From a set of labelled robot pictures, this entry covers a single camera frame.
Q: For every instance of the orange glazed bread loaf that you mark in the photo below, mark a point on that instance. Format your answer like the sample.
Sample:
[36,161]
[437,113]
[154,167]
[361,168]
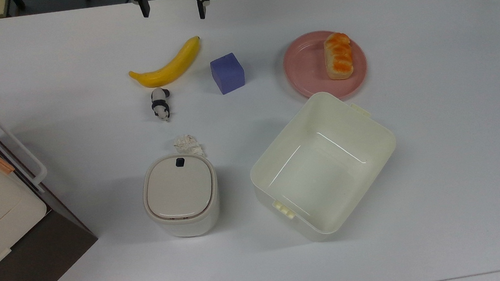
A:
[338,56]

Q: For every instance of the yellow banana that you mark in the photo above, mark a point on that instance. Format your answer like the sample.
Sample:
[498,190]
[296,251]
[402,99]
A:
[169,68]

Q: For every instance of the purple cube block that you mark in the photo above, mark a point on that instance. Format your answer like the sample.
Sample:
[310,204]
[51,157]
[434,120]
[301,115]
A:
[227,74]

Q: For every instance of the small panda toy figure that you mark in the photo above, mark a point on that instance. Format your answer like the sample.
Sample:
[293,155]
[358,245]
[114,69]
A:
[160,104]

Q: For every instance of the crumpled white paper ball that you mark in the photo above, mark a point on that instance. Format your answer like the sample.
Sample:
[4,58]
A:
[188,143]

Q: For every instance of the pink round plate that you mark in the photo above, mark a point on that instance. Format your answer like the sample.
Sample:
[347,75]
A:
[305,68]

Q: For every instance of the cream lidded trash bin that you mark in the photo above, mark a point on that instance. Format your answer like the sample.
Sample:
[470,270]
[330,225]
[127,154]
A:
[181,193]

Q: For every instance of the cream plastic storage box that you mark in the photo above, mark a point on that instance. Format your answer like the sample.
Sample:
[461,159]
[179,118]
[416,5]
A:
[321,170]

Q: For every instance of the dark brown drawer unit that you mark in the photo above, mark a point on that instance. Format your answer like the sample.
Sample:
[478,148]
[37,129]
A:
[45,252]

